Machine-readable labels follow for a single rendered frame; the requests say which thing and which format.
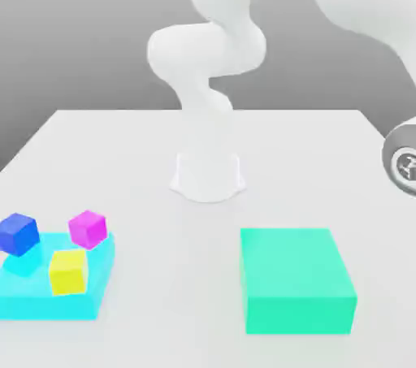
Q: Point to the small magenta cube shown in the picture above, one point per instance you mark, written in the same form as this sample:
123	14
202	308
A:
87	230

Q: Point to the large green box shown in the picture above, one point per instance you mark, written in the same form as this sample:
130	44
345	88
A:
295	280

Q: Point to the small blue cube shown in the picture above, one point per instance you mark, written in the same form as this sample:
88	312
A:
19	234

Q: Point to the small cyan cube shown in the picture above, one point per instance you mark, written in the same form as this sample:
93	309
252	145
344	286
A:
24	264

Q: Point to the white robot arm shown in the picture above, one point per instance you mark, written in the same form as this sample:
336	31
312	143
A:
224	36

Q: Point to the large cyan box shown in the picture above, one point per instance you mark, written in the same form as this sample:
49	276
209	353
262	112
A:
48	304

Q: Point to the small yellow cube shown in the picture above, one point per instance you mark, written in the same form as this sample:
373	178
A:
67	272

